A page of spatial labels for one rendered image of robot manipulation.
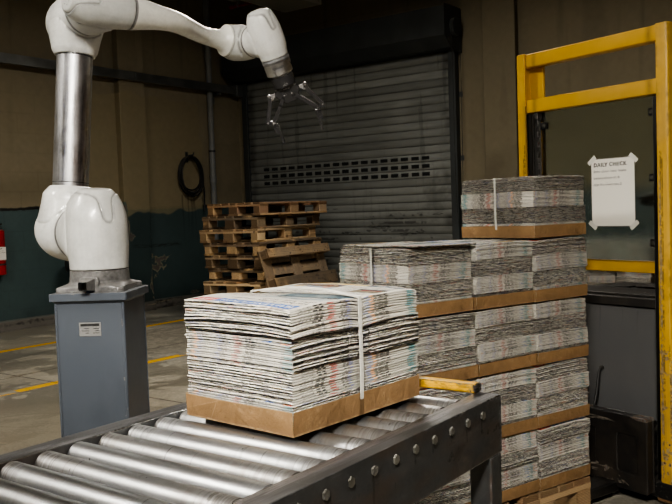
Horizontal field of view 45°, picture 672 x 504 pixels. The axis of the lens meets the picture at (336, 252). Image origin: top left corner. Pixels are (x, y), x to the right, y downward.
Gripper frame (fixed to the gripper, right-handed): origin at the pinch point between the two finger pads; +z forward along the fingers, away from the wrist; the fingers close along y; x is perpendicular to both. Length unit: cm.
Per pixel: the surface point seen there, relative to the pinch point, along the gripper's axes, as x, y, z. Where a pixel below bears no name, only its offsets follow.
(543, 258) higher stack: 0, 66, 73
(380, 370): -129, 3, 19
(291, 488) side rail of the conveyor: -170, -12, 7
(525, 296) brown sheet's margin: -9, 55, 81
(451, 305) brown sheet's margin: -26, 28, 65
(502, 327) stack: -17, 43, 85
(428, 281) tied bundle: -27, 23, 54
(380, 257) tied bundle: -17.8, 10.8, 44.2
